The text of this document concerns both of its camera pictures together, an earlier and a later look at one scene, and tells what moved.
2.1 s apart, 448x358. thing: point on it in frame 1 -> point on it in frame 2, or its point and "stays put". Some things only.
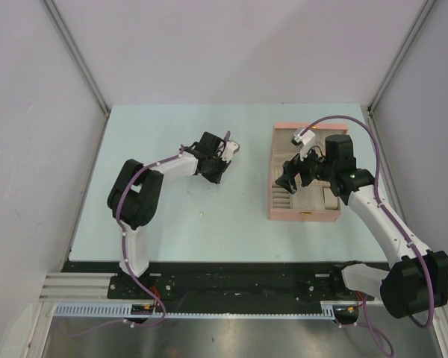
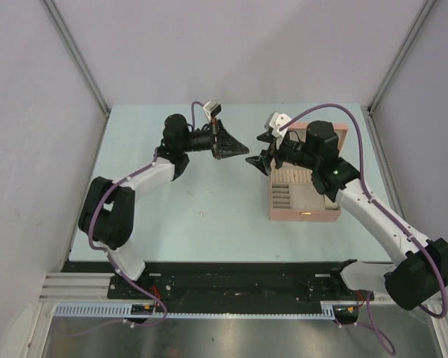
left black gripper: (216, 178) -> (227, 146)
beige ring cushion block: (331, 201) stays put
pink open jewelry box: (316, 202) stays put
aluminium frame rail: (76, 288) stays put
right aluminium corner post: (424, 10) stays put
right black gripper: (291, 168) -> (263, 160)
